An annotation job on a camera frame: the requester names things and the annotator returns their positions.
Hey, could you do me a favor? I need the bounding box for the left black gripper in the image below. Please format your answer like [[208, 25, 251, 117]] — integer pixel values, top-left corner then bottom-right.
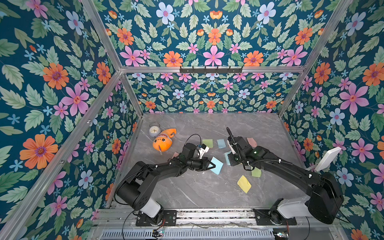
[[185, 157, 216, 172]]

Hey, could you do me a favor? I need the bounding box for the blue memo pad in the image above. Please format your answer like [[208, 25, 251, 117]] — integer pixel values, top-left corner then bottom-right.
[[211, 157, 224, 175]]

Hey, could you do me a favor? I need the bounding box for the torn pink sheet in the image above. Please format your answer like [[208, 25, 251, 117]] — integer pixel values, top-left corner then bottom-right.
[[247, 138, 258, 148]]

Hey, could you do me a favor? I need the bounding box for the pale white memo pad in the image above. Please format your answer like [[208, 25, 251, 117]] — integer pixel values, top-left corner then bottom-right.
[[217, 139, 226, 149]]

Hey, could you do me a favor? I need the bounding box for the torn green sheet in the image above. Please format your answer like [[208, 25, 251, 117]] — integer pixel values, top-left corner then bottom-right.
[[251, 168, 262, 178]]

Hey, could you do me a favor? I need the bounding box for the green memo pad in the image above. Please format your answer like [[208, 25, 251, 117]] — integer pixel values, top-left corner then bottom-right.
[[203, 139, 214, 149]]

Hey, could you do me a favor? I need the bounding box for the torn yellow sheet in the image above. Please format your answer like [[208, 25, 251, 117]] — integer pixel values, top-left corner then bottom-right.
[[237, 175, 252, 194]]

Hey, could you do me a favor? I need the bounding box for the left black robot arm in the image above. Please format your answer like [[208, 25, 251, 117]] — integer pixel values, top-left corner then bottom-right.
[[115, 143, 217, 224]]

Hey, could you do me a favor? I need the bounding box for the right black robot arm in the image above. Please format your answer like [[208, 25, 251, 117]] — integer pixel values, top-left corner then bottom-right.
[[226, 128, 344, 225]]

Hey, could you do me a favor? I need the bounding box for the orange fish plush toy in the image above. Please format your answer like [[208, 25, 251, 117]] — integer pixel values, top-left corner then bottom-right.
[[153, 128, 177, 153]]

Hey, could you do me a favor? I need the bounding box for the small white alarm clock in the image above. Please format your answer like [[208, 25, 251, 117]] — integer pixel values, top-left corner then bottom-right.
[[149, 122, 162, 138]]

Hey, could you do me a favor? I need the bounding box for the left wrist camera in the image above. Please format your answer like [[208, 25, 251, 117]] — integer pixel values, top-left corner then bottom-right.
[[199, 144, 210, 159]]

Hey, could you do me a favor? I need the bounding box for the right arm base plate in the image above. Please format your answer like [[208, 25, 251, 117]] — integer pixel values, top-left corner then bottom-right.
[[253, 209, 297, 226]]

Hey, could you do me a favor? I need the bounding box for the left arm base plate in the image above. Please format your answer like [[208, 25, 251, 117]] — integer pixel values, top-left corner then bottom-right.
[[136, 210, 178, 227]]

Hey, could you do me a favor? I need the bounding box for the black hook rail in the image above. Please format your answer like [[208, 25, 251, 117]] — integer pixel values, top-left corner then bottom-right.
[[179, 66, 243, 75]]

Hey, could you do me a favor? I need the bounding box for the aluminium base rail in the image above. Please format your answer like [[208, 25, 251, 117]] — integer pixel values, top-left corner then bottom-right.
[[88, 208, 348, 240]]

